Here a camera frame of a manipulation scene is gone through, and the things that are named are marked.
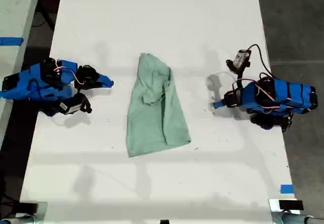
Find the pale green T-shirt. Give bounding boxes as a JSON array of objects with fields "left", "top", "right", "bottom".
[{"left": 126, "top": 52, "right": 192, "bottom": 158}]

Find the long blue tape strip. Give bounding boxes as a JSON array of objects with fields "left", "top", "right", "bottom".
[{"left": 0, "top": 36, "right": 25, "bottom": 47}]

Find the white side table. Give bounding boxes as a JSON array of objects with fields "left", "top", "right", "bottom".
[{"left": 0, "top": 0, "right": 43, "bottom": 145}]

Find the short blue tape strip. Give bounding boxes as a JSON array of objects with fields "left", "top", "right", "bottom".
[{"left": 280, "top": 184, "right": 295, "bottom": 195}]

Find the small black box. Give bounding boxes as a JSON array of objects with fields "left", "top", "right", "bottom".
[
  {"left": 18, "top": 201, "right": 39, "bottom": 213},
  {"left": 278, "top": 200, "right": 304, "bottom": 211}
]

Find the grey table clamp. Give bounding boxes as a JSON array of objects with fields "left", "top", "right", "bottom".
[
  {"left": 271, "top": 210, "right": 324, "bottom": 224},
  {"left": 0, "top": 214, "right": 39, "bottom": 224}
]

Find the red white servo wire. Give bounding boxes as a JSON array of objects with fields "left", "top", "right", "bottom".
[
  {"left": 255, "top": 82, "right": 295, "bottom": 111},
  {"left": 54, "top": 65, "right": 85, "bottom": 85}
]

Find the short black camera stalk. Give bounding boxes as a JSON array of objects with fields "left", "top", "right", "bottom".
[
  {"left": 79, "top": 93, "right": 93, "bottom": 115},
  {"left": 225, "top": 59, "right": 251, "bottom": 80}
]

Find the black camera box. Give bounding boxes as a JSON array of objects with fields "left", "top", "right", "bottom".
[
  {"left": 233, "top": 49, "right": 252, "bottom": 70},
  {"left": 59, "top": 98, "right": 85, "bottom": 115}
]

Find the black camera cable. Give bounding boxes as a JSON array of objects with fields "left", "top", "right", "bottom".
[{"left": 246, "top": 44, "right": 273, "bottom": 80}]

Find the black floor cable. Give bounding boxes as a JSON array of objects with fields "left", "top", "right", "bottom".
[{"left": 32, "top": 5, "right": 56, "bottom": 31}]

